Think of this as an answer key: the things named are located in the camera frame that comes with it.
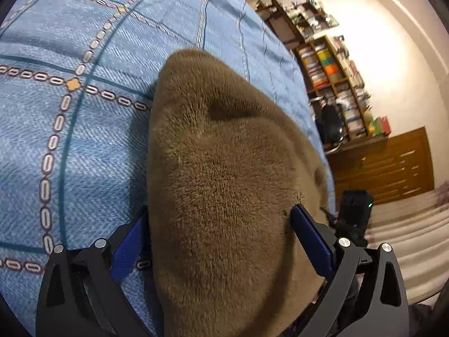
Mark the beige striped cloth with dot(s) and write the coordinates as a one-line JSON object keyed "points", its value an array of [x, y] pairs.
{"points": [[414, 238]]}

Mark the wooden bookshelf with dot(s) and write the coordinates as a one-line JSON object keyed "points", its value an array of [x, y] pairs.
{"points": [[333, 87]]}

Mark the black office chair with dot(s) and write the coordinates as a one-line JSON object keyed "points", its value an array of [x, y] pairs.
{"points": [[329, 123]]}

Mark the brown fleece pants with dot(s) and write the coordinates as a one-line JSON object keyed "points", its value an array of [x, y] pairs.
{"points": [[224, 189]]}

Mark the wooden dresser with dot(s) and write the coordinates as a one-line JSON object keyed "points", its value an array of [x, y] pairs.
{"points": [[386, 168]]}

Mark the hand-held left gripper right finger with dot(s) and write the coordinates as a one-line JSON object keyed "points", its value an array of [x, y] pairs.
{"points": [[314, 242]]}

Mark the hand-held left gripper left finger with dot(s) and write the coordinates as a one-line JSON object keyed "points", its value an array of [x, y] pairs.
{"points": [[128, 247]]}

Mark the blue patterned blanket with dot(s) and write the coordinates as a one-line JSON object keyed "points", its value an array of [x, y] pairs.
{"points": [[70, 147]]}

